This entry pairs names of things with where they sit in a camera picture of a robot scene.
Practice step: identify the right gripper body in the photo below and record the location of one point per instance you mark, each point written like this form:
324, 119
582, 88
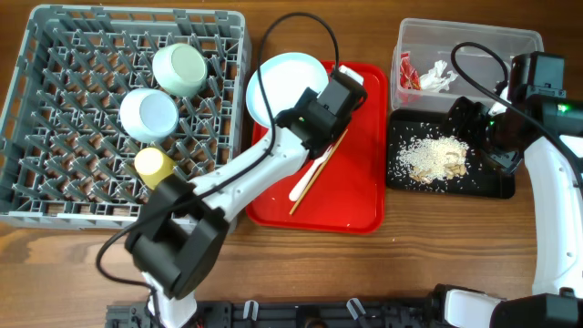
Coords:
484, 132

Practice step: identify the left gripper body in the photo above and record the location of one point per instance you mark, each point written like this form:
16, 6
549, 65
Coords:
308, 97

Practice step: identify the wooden chopstick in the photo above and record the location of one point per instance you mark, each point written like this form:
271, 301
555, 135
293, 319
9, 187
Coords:
318, 172

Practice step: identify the light blue plate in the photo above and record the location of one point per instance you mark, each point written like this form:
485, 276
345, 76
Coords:
284, 77

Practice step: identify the white plastic fork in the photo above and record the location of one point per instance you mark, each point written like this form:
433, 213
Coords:
300, 186

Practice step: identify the rice and peanut shells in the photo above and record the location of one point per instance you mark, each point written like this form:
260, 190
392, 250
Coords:
429, 159

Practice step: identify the white napkin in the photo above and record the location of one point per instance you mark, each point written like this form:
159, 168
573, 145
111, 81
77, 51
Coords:
437, 79

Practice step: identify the red snack wrapper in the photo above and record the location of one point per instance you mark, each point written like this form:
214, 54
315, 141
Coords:
408, 76

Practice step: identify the mint green saucer bowl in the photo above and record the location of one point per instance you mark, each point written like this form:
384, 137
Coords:
148, 115

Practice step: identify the yellow plastic cup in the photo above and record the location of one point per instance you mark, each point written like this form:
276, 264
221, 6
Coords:
153, 166

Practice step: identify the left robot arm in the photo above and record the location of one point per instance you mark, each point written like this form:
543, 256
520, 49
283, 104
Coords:
183, 226

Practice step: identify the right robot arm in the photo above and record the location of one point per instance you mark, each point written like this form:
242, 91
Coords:
539, 125

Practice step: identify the grey dishwasher rack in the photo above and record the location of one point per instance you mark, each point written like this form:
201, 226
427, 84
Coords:
66, 161

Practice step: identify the black tray bin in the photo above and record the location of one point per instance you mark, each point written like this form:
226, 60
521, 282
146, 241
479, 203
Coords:
480, 180

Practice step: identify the red plastic tray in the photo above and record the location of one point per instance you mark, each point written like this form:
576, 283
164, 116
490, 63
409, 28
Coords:
348, 196

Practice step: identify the clear plastic bin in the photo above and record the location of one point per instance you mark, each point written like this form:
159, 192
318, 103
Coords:
428, 41

